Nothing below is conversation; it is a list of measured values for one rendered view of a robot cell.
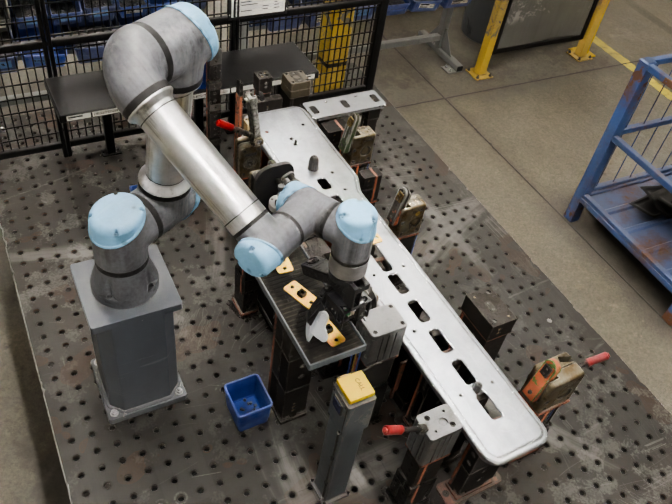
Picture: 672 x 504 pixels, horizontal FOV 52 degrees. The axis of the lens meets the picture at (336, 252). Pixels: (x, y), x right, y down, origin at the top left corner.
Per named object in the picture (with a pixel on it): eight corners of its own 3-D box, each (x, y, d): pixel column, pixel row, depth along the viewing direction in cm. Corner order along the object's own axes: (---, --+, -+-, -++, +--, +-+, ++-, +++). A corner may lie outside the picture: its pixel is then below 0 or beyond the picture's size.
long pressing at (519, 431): (562, 435, 160) (564, 432, 159) (485, 473, 151) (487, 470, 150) (301, 105, 240) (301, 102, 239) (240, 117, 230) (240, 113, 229)
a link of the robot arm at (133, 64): (80, 32, 109) (280, 269, 115) (131, 10, 116) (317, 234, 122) (62, 72, 118) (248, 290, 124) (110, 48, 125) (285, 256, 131)
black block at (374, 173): (376, 241, 239) (391, 176, 218) (349, 249, 235) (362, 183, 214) (364, 226, 244) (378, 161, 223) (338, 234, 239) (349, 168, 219)
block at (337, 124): (345, 193, 255) (356, 130, 235) (318, 200, 250) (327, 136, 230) (333, 177, 260) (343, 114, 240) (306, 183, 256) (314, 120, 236)
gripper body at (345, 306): (338, 333, 138) (347, 293, 130) (314, 304, 143) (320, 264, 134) (368, 318, 142) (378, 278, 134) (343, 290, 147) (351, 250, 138)
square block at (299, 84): (302, 163, 264) (312, 80, 238) (283, 167, 261) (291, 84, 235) (293, 151, 268) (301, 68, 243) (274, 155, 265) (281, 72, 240)
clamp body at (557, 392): (546, 450, 190) (597, 374, 165) (504, 470, 184) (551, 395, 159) (522, 418, 196) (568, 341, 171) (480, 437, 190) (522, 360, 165)
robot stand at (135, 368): (110, 425, 179) (90, 329, 151) (90, 363, 191) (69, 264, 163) (187, 399, 187) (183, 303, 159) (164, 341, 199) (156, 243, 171)
